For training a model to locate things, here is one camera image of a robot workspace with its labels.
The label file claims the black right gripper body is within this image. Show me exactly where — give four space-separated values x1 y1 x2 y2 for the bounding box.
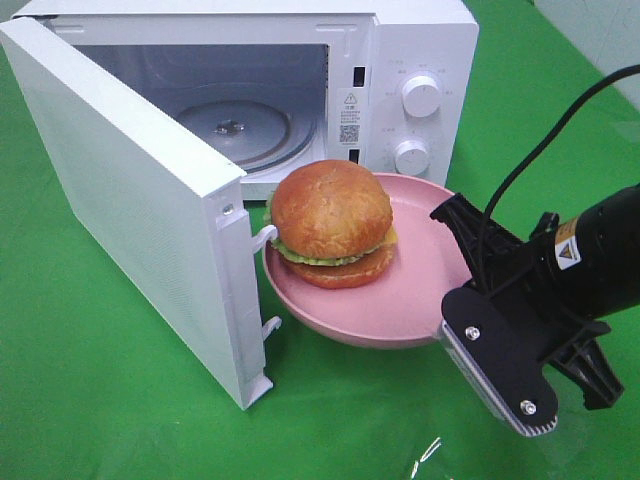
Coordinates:
431 193 625 409

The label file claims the pink round plate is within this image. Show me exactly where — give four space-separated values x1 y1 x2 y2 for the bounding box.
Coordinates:
262 173 471 349

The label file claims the burger with lettuce and cheese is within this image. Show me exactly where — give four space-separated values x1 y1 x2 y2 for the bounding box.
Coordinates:
264 160 397 289

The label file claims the white microwave door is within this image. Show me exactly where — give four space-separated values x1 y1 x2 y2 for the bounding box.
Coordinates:
1 17 280 408

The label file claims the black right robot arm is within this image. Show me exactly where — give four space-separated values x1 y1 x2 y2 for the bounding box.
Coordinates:
430 186 639 412

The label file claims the lower white control knob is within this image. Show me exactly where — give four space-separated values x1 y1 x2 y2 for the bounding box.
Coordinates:
394 140 430 176

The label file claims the white control knob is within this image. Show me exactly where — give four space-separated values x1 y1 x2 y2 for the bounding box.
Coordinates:
401 73 442 118
394 140 430 176

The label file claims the upper white control knob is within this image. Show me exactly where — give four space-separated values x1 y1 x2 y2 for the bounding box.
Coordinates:
401 73 442 118

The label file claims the glass microwave turntable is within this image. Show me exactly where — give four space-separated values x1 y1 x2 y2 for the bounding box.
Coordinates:
176 100 316 173

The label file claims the white microwave oven body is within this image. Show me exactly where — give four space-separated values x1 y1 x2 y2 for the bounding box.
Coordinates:
7 1 479 200

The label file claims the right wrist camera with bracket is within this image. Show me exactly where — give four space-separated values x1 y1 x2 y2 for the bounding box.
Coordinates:
438 287 558 437

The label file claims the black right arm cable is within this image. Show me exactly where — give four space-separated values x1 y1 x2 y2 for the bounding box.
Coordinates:
477 63 640 296

